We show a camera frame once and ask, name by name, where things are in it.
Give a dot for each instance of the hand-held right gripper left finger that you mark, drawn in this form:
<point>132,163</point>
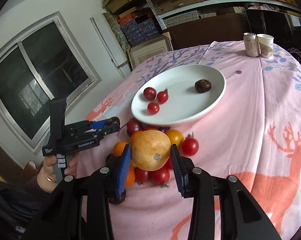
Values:
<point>123,171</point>

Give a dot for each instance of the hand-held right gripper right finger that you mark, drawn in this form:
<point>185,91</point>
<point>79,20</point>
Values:
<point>178,173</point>

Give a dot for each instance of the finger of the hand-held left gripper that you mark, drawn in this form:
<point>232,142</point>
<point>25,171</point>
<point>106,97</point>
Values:
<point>105,131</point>
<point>98,124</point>

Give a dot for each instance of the small orange mandarin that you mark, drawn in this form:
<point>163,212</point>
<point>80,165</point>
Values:
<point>136,137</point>
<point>119,148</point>
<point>130,178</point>

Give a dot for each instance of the dark red cherry tomato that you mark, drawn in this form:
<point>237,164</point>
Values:
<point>149,93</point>
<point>133,127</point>

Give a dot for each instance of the yellow pear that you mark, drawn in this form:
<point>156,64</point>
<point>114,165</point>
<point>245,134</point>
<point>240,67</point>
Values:
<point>150,151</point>

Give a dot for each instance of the yellow cherry tomato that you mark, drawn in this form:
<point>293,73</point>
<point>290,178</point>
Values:
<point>175,137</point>

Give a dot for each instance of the white plate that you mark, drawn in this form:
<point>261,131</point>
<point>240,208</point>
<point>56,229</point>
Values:
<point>180,105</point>

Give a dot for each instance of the person's left hand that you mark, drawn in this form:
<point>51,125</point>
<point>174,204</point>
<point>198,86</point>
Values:
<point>46,170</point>

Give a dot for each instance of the brown wooden furniture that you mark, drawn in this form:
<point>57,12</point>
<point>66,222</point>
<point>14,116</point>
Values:
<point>30,170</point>

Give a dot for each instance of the white framed window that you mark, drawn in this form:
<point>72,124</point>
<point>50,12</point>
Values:
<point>38,80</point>

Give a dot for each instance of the white leaning board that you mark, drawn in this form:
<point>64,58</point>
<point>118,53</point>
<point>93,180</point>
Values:
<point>108,47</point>

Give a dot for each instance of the pink printed tablecloth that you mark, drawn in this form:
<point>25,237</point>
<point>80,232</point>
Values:
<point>240,120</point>

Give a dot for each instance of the green marbled board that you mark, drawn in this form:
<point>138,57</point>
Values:
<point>115,30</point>

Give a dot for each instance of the stack of blue patterned boxes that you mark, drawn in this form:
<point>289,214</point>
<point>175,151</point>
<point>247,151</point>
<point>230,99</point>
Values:
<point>140,31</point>

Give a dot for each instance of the metal shelf rack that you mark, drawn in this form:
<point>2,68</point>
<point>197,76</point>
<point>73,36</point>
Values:
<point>160,18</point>

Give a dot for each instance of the row of grey patterned boxes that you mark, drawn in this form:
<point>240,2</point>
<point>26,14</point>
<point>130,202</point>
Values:
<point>185,18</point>

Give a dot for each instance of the dark brown cabinet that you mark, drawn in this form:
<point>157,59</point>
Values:
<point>205,33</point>

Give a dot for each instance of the white drink can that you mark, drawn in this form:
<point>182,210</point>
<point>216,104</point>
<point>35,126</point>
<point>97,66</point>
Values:
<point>251,45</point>

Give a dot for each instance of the white paper cup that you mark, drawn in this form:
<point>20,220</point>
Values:
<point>265,46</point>

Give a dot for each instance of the pink cloth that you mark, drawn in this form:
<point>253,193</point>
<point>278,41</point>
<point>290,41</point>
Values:
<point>263,6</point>

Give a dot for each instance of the wooden picture frame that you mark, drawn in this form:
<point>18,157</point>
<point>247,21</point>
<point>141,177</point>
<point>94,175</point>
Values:
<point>148,53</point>

